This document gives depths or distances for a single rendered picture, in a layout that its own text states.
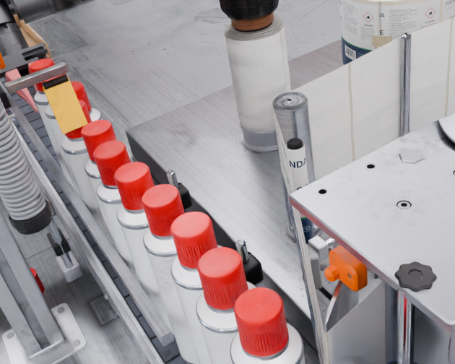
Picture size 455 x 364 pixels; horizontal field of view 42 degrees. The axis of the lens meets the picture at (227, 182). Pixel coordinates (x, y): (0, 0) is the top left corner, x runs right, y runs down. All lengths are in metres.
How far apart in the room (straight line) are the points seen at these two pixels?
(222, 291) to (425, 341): 0.16
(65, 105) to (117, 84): 0.67
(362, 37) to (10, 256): 0.66
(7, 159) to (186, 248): 0.16
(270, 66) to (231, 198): 0.19
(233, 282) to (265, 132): 0.48
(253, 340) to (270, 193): 0.44
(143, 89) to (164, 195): 0.79
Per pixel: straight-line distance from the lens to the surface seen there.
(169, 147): 0.97
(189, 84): 1.26
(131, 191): 0.54
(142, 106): 1.22
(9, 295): 0.71
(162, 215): 0.50
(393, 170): 0.40
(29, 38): 1.75
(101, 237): 0.69
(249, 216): 0.79
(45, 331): 0.76
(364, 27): 1.03
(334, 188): 0.39
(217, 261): 0.43
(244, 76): 0.85
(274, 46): 0.84
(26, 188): 0.51
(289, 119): 0.64
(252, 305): 0.40
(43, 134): 1.12
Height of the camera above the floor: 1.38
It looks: 36 degrees down
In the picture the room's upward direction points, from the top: 11 degrees counter-clockwise
